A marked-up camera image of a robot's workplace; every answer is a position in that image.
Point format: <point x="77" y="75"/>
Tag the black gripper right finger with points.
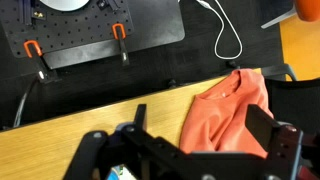
<point x="263" y="128"/>

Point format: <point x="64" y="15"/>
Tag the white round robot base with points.
<point x="65" y="4"/>

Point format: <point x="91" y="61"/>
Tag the black perforated board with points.
<point x="156" y="23"/>

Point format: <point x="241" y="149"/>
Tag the orange black bar clamp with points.
<point x="33" y="48"/>
<point x="120" y="40"/>

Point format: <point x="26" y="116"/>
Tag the grey metal leg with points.
<point x="278" y="19"/>

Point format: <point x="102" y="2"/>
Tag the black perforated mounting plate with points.
<point x="66" y="30"/>

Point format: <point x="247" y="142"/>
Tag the orange cloth shirt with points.
<point x="220" y="120"/>

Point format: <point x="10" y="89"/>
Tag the orange round object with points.
<point x="308" y="9"/>

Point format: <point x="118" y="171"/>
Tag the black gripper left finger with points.
<point x="90" y="150"/>

